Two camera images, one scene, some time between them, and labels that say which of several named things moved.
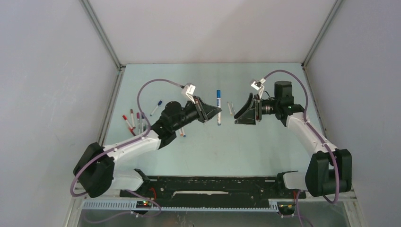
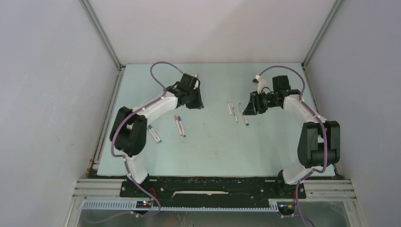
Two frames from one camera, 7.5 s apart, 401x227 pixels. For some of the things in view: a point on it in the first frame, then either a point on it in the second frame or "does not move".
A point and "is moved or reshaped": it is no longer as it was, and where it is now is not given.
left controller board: x=143 y=204 does not move
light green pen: x=232 y=107 does not move
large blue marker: x=218 y=104 is moved or reshaped
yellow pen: x=230 y=110 does not move
